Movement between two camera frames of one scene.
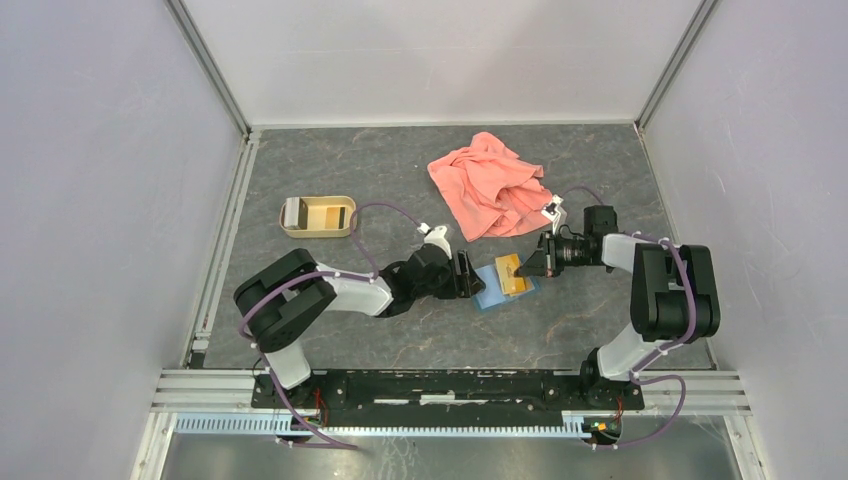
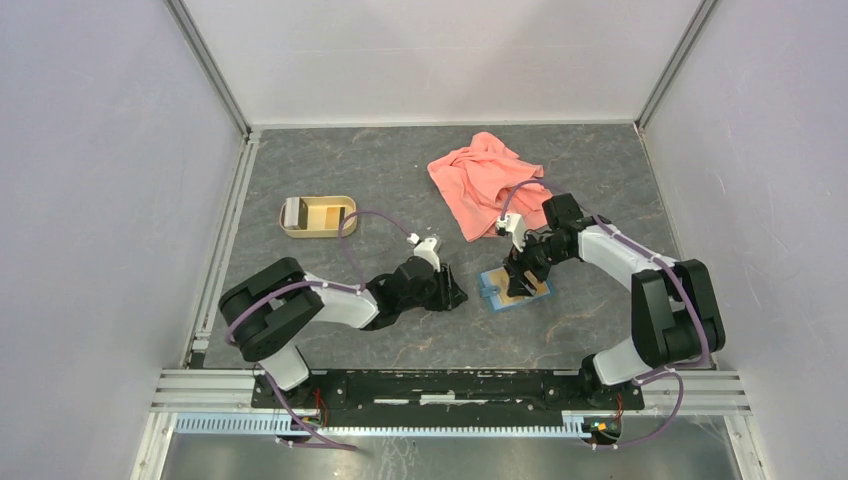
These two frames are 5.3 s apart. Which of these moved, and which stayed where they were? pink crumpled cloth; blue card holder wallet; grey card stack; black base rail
Moved: blue card holder wallet
Stayed: black base rail; grey card stack; pink crumpled cloth
